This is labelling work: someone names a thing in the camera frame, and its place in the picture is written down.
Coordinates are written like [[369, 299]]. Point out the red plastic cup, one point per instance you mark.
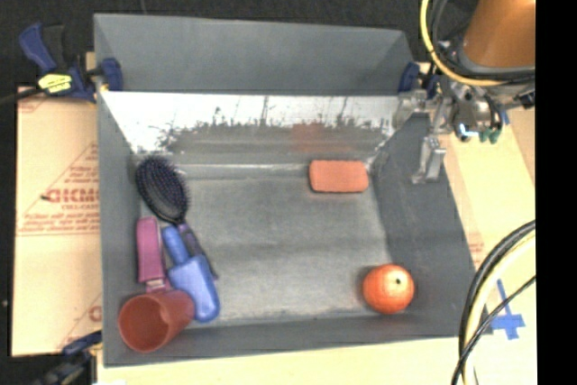
[[151, 322]]

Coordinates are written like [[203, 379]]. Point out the brown cardboard board red print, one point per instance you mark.
[[54, 212]]

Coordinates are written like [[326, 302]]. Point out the orange sponge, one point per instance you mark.
[[339, 176]]

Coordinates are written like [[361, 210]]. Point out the grey metal bin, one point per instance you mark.
[[279, 234]]

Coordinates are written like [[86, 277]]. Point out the blue plastic scoop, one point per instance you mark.
[[194, 279]]

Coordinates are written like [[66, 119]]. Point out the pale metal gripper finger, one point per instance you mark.
[[421, 162], [436, 164]]

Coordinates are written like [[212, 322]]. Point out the orange fruit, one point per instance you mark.
[[387, 289]]

